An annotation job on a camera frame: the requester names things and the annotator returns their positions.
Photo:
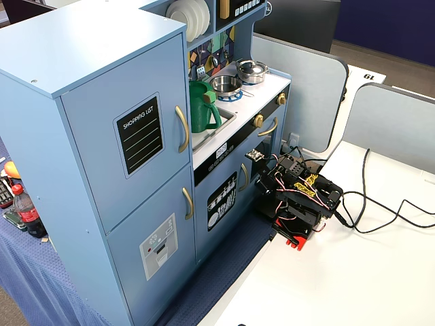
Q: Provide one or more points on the blue toy kitchen unit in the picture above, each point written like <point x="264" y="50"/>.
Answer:
<point x="74" y="51"/>

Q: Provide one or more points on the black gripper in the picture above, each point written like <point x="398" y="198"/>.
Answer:
<point x="295" y="236"/>

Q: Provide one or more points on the red robot base clamp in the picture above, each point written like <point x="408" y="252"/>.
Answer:
<point x="292" y="237"/>

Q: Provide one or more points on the small wooden block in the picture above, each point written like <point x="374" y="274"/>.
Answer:
<point x="44" y="239"/>

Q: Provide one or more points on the large grey desk partition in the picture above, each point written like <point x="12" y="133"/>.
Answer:
<point x="299" y="88"/>

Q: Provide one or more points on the orange yellow toy fruit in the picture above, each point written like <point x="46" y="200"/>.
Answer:
<point x="12" y="169"/>

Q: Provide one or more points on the blue door with dishes graphic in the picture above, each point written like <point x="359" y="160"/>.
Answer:
<point x="217" y="176"/>

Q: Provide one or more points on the green plastic pitcher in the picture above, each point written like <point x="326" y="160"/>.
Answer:
<point x="200" y="112"/>

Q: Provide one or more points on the black toy microwave panel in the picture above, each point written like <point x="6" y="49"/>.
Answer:
<point x="244" y="8"/>

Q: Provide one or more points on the open steel pan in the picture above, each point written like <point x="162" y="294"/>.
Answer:
<point x="225" y="84"/>

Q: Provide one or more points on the small wrist camera board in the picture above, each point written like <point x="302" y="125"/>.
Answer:
<point x="254" y="155"/>

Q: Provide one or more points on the black computer monitor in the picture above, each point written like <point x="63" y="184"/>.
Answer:
<point x="299" y="20"/>

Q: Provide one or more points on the white wall socket box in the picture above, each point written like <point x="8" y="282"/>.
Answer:
<point x="293" y="140"/>

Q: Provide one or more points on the dark wooden furniture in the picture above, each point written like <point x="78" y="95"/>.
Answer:
<point x="23" y="8"/>

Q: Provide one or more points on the gold stove knob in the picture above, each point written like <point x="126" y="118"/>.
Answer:
<point x="281" y="98"/>
<point x="258" y="120"/>

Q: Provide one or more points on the blue textured cloth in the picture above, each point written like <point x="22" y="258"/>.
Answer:
<point x="37" y="282"/>

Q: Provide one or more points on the black red keyboard toy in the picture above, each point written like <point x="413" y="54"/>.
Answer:
<point x="4" y="193"/>

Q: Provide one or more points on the blue door with shopping list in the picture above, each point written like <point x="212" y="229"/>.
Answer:
<point x="98" y="163"/>

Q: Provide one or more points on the green pocket tool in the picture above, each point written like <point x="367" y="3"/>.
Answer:
<point x="15" y="220"/>

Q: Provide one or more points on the cola bottle red cap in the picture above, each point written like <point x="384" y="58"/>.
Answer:
<point x="29" y="214"/>

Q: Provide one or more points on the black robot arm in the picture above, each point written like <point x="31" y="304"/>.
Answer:
<point x="306" y="210"/>

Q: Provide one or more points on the hanging toy spatula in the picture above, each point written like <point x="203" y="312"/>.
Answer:
<point x="201" y="72"/>

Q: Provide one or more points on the wooden cutting board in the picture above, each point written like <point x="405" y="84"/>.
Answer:
<point x="224" y="8"/>

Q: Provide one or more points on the steel pot with lid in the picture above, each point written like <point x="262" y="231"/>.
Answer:
<point x="252" y="69"/>

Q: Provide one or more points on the white plate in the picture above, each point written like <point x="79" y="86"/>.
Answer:
<point x="176" y="16"/>
<point x="199" y="17"/>
<point x="207" y="15"/>

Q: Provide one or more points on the blue oven door with window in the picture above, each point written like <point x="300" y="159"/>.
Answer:
<point x="276" y="142"/>

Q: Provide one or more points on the grey toy sink basin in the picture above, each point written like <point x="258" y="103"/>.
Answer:
<point x="224" y="119"/>

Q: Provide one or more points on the hanging toy ladle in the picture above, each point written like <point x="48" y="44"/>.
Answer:
<point x="214" y="61"/>

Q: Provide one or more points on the white desk number label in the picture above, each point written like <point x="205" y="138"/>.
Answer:
<point x="368" y="75"/>

